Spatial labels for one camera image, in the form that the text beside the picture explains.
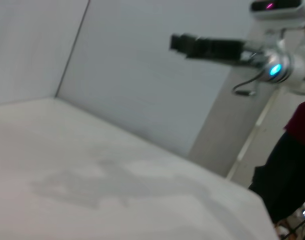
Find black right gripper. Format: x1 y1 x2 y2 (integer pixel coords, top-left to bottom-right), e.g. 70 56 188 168
169 33 246 67

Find person in red shirt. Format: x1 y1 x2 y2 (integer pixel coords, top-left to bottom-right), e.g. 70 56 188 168
248 97 305 226

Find right gripper grey cable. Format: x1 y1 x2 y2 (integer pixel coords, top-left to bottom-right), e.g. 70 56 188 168
231 72 264 97

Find white robot head camera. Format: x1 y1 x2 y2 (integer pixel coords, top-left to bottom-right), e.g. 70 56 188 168
249 0 305 28

